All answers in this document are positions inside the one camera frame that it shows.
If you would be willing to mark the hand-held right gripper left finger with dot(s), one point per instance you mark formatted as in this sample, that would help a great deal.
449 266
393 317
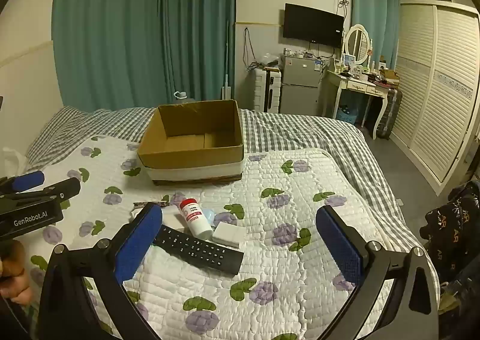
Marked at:
138 244

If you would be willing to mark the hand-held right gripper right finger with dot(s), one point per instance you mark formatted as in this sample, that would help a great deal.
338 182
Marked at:
339 246

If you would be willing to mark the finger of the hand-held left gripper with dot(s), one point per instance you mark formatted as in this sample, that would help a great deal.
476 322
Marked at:
62 189
26 180

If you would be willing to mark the red object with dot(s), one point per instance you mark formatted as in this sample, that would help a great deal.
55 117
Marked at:
197 220

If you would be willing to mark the black remote control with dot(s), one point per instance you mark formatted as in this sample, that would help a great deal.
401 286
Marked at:
202 250

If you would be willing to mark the white power adapter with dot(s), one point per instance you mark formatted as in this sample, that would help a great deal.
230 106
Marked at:
227 235

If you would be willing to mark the brown cardboard box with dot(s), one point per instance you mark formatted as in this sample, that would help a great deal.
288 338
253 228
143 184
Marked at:
187 156

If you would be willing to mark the person's left hand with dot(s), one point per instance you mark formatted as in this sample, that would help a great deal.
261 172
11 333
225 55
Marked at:
15 278

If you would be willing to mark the white plastic bag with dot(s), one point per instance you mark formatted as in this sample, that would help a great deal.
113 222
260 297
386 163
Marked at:
9 161

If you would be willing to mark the metal keys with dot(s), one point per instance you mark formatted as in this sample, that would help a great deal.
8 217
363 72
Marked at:
150 204

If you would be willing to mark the small white packet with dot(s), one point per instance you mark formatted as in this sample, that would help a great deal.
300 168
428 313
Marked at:
171 214

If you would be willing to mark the white floral quilt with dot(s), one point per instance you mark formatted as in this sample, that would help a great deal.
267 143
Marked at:
285 190

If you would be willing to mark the dark printed clothing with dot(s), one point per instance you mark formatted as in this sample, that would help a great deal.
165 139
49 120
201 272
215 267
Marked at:
453 231

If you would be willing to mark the grey checked bed sheet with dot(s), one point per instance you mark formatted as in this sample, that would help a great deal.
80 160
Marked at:
300 129

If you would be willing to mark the blue plastic basket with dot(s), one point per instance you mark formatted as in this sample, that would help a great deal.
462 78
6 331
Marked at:
345 115

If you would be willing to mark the dark suitcase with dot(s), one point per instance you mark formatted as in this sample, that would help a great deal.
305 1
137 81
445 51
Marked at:
390 111

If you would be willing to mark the white dressing table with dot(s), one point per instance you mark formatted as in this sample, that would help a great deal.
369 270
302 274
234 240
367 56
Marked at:
352 84

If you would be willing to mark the silver small fridge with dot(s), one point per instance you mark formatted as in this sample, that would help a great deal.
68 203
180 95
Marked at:
300 81

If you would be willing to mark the wide teal curtain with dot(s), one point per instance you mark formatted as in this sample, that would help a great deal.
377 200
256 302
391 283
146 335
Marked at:
112 24

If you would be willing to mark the white louvred wardrobe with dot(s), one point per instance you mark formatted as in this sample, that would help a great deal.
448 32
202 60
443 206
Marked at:
438 99

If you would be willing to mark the white standing pole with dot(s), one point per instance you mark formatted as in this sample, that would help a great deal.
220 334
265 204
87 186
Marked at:
226 73

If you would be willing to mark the white oval mirror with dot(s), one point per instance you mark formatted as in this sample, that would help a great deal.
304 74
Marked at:
358 43

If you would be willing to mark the black wall television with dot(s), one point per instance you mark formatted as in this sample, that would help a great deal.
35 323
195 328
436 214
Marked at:
311 26

